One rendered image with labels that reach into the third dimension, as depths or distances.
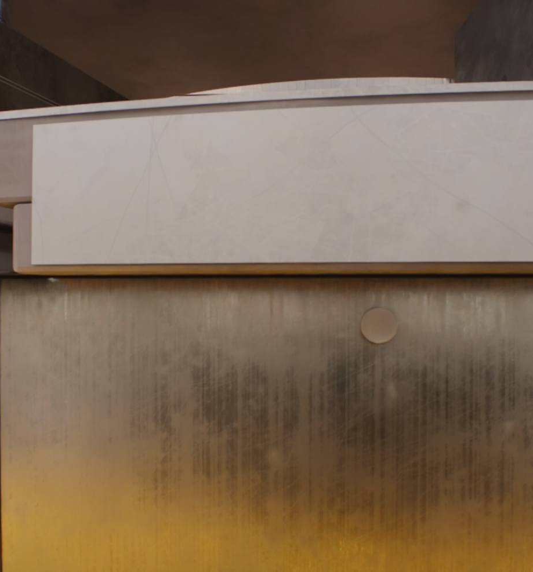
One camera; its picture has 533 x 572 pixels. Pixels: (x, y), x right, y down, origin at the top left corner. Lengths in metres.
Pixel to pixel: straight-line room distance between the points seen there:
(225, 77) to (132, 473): 1.29
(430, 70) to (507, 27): 0.70
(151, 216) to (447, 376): 0.15
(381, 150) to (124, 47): 1.17
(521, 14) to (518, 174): 0.56
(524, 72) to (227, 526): 0.64
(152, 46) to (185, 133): 1.11
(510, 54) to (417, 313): 0.58
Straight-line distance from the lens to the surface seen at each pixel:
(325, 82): 4.34
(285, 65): 1.37
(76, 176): 0.22
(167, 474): 0.24
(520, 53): 0.73
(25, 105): 0.96
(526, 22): 0.74
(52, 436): 0.26
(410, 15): 1.21
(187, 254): 0.19
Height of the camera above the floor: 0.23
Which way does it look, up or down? level
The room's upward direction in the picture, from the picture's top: straight up
